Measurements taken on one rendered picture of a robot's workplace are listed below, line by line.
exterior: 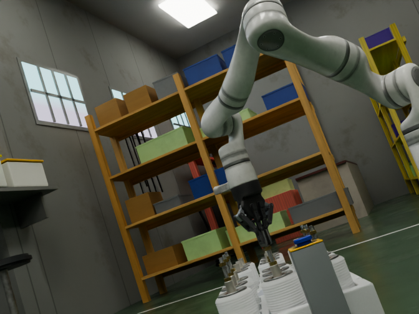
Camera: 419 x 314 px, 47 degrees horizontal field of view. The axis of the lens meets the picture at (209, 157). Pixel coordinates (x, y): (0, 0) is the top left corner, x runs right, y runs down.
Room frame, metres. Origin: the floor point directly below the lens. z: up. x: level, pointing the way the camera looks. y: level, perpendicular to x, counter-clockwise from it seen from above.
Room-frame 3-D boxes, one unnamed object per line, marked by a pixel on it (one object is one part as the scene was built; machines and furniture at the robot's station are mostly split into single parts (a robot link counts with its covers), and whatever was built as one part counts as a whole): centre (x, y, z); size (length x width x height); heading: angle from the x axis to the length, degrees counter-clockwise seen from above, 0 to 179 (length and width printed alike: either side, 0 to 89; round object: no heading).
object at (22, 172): (3.83, 1.57, 1.38); 0.42 x 0.35 x 0.24; 161
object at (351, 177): (7.79, -1.75, 0.40); 2.30 x 0.74 x 0.80; 161
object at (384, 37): (7.30, -2.99, 1.17); 2.42 x 0.65 x 2.33; 161
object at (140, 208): (5.24, -0.04, 1.13); 2.45 x 0.69 x 2.26; 71
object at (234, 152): (1.22, -0.07, 0.62); 0.09 x 0.07 x 0.15; 120
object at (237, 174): (1.23, -0.05, 0.52); 0.11 x 0.09 x 0.06; 43
